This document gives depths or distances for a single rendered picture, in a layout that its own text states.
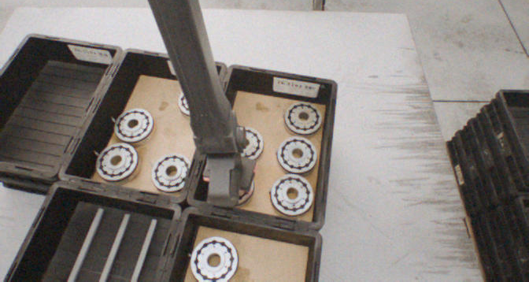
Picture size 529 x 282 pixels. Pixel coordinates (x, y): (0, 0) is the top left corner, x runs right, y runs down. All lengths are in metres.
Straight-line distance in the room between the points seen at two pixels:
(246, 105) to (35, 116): 0.59
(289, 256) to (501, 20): 2.54
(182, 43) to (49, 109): 0.75
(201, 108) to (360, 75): 0.84
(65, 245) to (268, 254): 0.47
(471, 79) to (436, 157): 1.36
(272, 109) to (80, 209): 0.55
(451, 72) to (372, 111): 1.33
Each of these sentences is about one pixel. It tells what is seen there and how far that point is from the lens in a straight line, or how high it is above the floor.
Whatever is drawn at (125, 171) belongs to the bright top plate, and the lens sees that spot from 0.90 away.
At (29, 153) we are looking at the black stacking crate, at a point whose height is 0.83.
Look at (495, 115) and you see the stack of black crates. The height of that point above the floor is 0.52.
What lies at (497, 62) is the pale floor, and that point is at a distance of 2.68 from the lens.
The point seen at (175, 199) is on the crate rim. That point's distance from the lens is 0.76.
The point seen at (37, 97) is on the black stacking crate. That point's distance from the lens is 1.18.
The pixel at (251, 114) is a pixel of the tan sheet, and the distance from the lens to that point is 0.95.
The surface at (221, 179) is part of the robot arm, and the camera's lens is 0.60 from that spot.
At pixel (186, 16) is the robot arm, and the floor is 1.37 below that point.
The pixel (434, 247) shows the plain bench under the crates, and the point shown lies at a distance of 1.06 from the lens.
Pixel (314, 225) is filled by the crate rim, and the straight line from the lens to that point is 0.73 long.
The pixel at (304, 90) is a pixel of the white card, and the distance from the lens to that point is 0.94.
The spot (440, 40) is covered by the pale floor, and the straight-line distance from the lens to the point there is 2.61.
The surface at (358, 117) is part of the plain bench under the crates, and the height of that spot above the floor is 0.70.
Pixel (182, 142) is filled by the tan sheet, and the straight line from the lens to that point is 0.93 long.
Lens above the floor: 1.64
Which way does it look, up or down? 60 degrees down
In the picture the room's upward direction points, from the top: 3 degrees clockwise
